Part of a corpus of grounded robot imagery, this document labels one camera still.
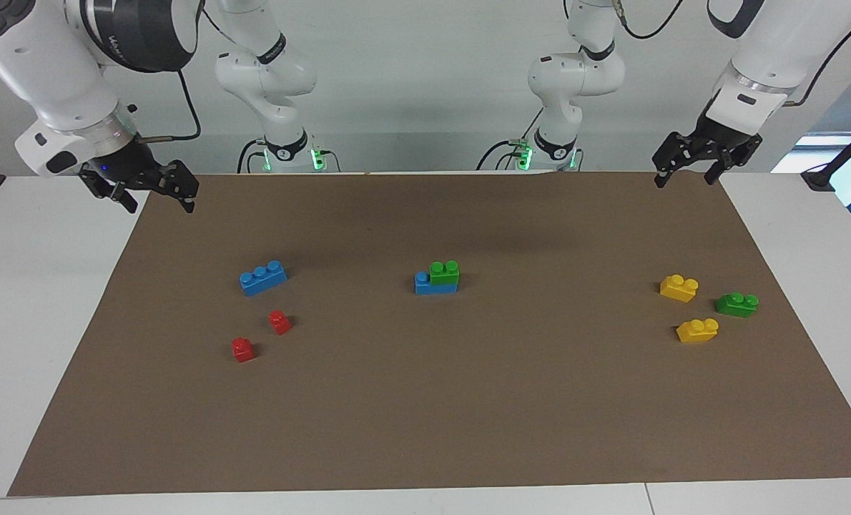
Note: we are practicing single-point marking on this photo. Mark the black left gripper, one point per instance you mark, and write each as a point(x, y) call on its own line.
point(722, 136)

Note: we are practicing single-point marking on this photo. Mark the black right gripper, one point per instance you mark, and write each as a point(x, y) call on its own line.
point(121, 164)

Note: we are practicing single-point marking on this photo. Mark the light green two-stud block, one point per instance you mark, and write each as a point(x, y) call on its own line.
point(445, 275)

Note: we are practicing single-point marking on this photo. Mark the blue three-stud block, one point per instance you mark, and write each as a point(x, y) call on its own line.
point(262, 279)
point(425, 286)

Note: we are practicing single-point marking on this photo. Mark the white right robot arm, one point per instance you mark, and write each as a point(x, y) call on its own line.
point(53, 64)

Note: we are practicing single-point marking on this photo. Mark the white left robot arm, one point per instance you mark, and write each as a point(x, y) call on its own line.
point(776, 43)

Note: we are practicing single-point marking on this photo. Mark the yellow two-stud block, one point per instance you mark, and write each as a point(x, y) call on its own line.
point(678, 289)
point(696, 332)

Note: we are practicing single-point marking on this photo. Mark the dark green two-stud block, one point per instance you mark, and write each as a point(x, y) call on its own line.
point(736, 305)

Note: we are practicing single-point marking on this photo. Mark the small red block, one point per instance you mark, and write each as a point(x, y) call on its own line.
point(242, 350)
point(279, 323)

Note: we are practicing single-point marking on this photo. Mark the brown table mat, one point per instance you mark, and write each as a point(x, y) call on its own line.
point(425, 400)

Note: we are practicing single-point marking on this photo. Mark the black camera stand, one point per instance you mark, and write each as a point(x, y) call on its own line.
point(844, 159)

